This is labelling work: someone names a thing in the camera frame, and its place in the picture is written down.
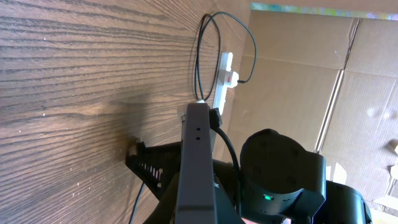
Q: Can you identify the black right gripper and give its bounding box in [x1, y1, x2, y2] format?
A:
[126, 142, 244, 224]

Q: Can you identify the blue smartphone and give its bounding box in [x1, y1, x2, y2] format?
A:
[175, 103, 217, 224]

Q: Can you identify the black charger cable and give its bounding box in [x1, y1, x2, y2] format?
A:
[129, 11, 258, 224]

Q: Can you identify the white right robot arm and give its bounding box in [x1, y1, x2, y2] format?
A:
[126, 126, 372, 223]

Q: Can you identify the white power strip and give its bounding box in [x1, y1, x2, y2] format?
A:
[213, 52, 239, 114]

